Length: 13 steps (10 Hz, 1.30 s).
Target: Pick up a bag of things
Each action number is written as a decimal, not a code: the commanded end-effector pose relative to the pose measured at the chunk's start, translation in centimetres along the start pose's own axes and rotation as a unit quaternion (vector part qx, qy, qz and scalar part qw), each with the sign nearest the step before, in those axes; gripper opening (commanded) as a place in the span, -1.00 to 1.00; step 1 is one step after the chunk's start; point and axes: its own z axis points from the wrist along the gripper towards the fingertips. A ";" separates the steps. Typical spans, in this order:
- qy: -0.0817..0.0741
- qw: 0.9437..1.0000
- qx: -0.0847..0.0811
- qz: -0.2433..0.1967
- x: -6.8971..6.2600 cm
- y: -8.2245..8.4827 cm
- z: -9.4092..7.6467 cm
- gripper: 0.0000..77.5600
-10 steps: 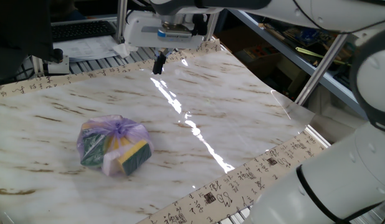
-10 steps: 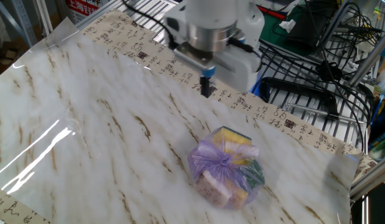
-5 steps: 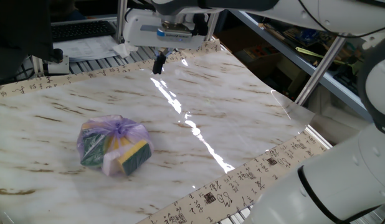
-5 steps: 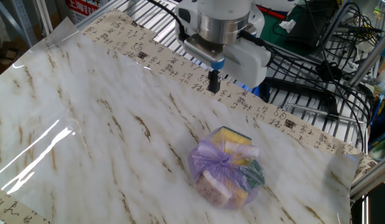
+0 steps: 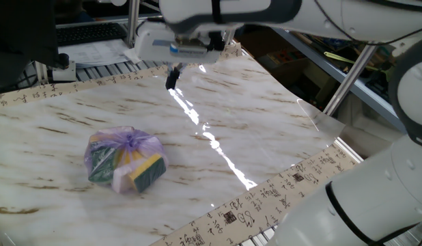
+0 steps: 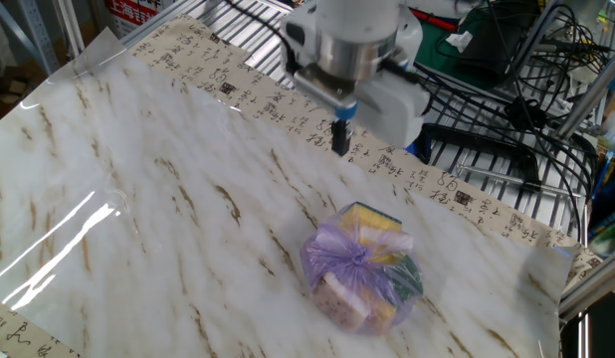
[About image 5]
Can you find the stack of printed papers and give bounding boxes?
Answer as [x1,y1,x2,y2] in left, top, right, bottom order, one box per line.
[57,39,134,69]

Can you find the black computer keyboard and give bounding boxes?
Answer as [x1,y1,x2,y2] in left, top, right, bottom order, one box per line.
[55,22,128,47]

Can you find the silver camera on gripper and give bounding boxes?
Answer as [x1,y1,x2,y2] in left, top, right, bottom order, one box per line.
[169,38,212,55]

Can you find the grey metal shelf beam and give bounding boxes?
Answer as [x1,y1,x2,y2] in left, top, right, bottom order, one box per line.
[272,27,406,133]

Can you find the cardboard box with coloured items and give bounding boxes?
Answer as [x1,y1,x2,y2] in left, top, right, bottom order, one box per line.
[257,47,311,71]

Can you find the green scouring pad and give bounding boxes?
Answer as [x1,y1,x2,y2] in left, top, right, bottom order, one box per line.
[87,141,119,184]

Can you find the yellow green hand tool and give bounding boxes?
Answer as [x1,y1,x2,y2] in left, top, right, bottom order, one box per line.
[323,51,355,66]

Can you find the purple plastic bag of sponges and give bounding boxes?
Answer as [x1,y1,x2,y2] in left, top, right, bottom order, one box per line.
[83,125,169,195]

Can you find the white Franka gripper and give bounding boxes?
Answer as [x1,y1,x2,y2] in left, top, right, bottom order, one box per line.
[134,20,222,90]

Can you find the black computer monitor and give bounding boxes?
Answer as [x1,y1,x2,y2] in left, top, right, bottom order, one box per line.
[0,0,60,90]

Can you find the yellow sponge with green pad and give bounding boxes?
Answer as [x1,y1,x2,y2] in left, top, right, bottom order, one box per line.
[128,153,167,194]

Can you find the leaning silver shelf post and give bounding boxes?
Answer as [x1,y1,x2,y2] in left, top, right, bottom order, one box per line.
[322,44,379,117]

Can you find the white sponge block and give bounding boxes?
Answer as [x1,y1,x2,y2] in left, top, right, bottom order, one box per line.
[111,163,137,194]

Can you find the white bracket with black knob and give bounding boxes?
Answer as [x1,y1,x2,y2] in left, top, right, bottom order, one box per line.
[46,53,77,83]

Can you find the upright aluminium frame post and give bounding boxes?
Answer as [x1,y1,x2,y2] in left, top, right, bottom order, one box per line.
[125,0,141,49]

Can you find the beige calligraphy print cloth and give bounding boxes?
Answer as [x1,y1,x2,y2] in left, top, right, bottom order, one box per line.
[0,42,361,246]

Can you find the glossy marble pattern sheet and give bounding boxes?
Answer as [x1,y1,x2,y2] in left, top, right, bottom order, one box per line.
[0,54,347,246]

